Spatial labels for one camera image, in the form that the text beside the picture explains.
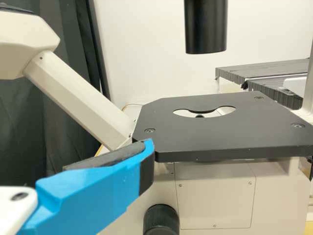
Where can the cream microscope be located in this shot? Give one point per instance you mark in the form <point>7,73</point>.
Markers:
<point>215,195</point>

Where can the black platform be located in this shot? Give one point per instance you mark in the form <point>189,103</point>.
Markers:
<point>274,91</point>
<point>256,67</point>

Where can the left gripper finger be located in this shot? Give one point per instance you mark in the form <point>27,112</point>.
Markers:
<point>93,191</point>

